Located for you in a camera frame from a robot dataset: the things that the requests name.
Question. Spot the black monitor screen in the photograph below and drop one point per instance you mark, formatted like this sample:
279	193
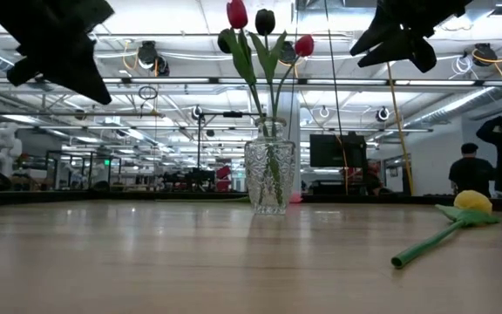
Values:
338	150

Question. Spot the yellow artificial tulip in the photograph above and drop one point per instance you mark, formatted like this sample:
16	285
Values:
473	201

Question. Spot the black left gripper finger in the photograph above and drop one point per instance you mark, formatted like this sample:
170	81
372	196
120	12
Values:
90	65
65	72

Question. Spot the clear cut-glass vase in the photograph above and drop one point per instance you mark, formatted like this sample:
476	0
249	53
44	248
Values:
270	174

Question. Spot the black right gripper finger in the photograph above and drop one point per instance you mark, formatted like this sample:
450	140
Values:
379	37
390	53

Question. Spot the red artificial tulip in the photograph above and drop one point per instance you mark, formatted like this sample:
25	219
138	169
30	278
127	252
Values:
304	45
237	13

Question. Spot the white humanoid robot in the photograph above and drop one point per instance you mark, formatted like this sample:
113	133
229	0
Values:
4	144

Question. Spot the black boom stand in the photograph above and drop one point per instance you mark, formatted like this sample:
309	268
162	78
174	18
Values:
232	114

